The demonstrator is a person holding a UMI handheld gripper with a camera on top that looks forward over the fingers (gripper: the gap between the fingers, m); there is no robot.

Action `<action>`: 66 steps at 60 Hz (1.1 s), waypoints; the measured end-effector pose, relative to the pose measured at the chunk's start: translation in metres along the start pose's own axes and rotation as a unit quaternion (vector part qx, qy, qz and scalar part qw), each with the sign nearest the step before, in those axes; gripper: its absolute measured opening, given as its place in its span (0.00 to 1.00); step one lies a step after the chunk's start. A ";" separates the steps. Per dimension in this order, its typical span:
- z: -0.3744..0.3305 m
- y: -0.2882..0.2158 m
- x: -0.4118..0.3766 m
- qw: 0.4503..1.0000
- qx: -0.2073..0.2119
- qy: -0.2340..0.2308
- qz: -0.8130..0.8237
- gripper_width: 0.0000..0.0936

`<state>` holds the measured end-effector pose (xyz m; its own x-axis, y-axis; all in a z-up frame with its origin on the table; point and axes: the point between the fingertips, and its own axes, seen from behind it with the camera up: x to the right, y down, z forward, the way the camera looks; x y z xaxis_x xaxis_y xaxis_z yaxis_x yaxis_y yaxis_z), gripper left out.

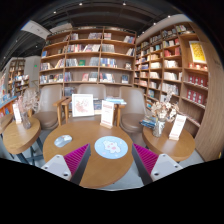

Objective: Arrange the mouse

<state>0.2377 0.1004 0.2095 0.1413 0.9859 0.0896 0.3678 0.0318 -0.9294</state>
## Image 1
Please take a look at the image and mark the round wooden left side table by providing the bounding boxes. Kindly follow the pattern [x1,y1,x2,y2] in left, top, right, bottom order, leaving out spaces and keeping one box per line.
[3,117,41,155]

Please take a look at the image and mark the grey computer mouse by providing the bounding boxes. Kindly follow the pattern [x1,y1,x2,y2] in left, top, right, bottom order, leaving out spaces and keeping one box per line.
[54,135,72,148]

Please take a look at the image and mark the round wooden centre table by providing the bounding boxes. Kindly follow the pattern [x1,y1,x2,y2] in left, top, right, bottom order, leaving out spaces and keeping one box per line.
[43,121,133,189]

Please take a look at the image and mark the white sign on right table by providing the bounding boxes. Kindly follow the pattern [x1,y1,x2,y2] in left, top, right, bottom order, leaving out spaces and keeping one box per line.
[169,115,186,140]

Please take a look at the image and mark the round light blue mouse pad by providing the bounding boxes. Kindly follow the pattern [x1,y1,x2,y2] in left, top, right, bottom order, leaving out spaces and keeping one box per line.
[94,136,128,159]

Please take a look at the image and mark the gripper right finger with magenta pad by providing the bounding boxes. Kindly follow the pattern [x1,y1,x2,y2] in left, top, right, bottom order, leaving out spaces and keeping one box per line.
[132,144,182,185]

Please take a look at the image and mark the glass vase with dried flowers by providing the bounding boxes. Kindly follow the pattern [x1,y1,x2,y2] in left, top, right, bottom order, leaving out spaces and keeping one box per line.
[151,94,179,137]
[18,87,38,129]

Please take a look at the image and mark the beige armchair left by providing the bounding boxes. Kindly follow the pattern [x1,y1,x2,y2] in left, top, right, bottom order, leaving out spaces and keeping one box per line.
[34,84,62,130]

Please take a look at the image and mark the white standing sign on centre table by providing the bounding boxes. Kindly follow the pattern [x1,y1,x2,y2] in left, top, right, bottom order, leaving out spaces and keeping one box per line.
[100,100,114,128]

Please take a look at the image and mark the small wooden table behind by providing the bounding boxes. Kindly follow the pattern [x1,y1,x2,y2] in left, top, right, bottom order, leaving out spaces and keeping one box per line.
[54,94,126,127]

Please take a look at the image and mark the yellow poster on shelf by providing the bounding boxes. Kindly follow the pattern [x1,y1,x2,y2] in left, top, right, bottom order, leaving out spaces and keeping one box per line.
[189,41,206,64]

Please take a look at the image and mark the glass vase with dried flowers right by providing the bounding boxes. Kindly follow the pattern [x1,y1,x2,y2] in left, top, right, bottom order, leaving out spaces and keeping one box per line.
[151,94,179,137]

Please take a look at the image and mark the large wooden bookshelf back wall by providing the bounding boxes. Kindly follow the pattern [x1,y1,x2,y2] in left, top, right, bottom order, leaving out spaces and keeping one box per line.
[39,26,136,96]

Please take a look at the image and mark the glass vase with dried flowers left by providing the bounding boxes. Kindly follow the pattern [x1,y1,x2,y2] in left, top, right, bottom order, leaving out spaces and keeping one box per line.
[18,87,38,129]

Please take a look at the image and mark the white sign on left table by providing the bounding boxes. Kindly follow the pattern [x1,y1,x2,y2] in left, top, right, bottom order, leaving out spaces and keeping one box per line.
[13,103,22,124]

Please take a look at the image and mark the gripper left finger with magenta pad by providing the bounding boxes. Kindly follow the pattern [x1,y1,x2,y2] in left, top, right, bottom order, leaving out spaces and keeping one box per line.
[42,144,91,185]

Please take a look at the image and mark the wooden bookshelf right wall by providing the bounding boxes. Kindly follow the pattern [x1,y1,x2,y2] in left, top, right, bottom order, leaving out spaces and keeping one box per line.
[134,21,224,161]

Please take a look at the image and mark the beige armchair middle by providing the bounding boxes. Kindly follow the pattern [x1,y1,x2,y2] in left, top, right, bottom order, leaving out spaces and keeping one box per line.
[77,84,106,99]

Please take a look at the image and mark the beige armchair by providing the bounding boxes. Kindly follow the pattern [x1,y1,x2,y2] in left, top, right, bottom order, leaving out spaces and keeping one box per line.
[119,86,146,133]
[77,84,106,99]
[34,84,62,130]

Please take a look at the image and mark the white framed floral picture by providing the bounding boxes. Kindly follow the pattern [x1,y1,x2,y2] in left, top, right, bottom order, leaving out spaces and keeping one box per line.
[72,94,94,117]

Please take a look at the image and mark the round wooden table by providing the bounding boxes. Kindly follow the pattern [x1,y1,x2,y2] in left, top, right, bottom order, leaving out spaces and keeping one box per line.
[3,117,41,155]
[142,123,195,162]
[43,121,133,189]

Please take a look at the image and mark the beige armchair right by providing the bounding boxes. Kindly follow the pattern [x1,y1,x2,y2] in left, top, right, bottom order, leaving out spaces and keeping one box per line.
[119,86,146,133]

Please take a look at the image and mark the round wooden right side table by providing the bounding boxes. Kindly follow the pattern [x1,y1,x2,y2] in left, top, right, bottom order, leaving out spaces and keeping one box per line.
[142,123,195,162]

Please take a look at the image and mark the distant wooden bookshelf left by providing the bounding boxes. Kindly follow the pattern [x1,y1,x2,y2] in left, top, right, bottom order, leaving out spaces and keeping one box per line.
[8,59,29,96]

